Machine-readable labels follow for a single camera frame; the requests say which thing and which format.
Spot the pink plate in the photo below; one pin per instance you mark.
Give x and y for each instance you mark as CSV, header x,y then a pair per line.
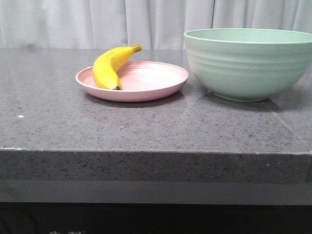
x,y
141,81

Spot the green bowl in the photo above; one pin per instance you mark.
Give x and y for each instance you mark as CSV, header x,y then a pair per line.
x,y
245,64

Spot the white curtain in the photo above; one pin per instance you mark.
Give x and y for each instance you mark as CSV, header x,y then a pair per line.
x,y
156,24

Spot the yellow banana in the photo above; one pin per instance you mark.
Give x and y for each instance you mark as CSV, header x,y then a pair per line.
x,y
106,66

